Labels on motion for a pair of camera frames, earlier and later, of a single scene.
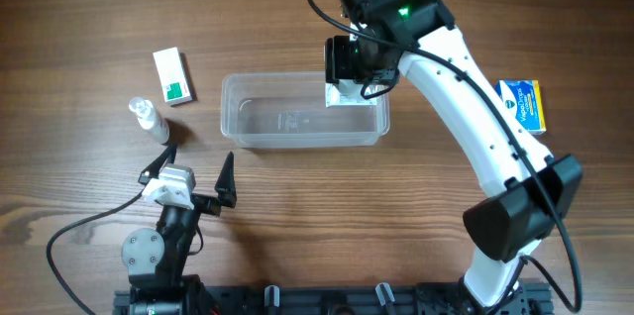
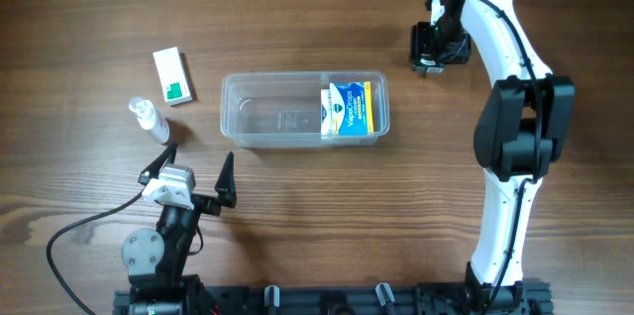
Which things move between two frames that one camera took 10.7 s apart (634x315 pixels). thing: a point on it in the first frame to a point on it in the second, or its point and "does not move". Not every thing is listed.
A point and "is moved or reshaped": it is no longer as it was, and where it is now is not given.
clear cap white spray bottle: (150, 119) does not move
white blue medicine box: (348, 93) to (325, 118)
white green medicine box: (173, 76) does not move
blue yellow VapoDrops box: (525, 100) is moved or reshaped
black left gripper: (199, 200) does not move
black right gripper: (338, 60) to (441, 55)
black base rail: (401, 298) does not move
